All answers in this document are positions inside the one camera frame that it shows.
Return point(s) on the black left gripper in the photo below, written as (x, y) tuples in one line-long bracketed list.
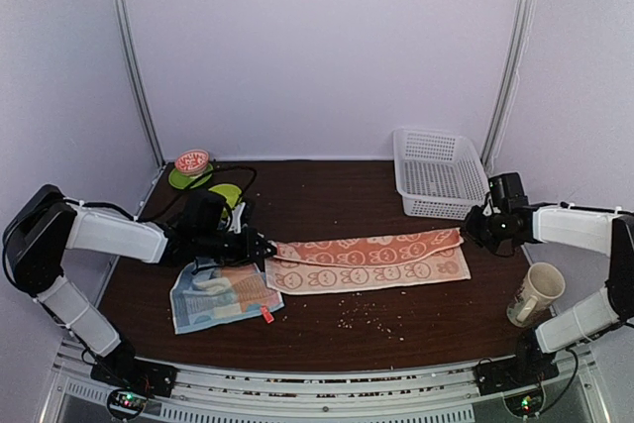
[(248, 254)]

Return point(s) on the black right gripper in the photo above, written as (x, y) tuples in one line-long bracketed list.
[(469, 230)]

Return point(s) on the orange bunny pattern towel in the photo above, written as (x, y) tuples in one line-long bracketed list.
[(363, 264)]

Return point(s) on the blue patchwork towel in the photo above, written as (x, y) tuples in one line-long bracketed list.
[(202, 299)]

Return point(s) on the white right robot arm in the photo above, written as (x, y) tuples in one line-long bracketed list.
[(595, 248)]

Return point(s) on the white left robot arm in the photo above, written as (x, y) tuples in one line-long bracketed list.
[(52, 226)]

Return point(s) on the lime green bowl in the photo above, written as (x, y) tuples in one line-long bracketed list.
[(232, 195)]

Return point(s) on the white plastic basket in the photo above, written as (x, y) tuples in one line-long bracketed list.
[(438, 175)]

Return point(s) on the beige ceramic mug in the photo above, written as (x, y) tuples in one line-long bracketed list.
[(542, 285)]

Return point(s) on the lime green plate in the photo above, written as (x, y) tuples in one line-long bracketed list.
[(179, 181)]

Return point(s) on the red patterned small bowl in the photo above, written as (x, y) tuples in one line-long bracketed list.
[(192, 163)]

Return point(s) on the scattered rice crumbs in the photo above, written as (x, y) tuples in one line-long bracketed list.
[(374, 313)]

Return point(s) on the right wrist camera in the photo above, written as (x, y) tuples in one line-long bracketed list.
[(507, 192)]

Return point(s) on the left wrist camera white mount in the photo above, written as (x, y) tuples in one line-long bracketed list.
[(238, 221)]

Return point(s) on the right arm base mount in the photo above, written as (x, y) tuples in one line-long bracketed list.
[(520, 378)]

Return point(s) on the aluminium front rail base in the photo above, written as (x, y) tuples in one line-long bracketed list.
[(446, 393)]

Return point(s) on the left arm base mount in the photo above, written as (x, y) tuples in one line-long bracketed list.
[(135, 381)]

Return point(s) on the right aluminium frame post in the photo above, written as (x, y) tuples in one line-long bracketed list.
[(508, 82)]

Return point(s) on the aluminium frame post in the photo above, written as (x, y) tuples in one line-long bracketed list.
[(136, 82), (508, 82)]

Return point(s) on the left aluminium frame post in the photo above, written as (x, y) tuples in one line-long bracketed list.
[(136, 82)]

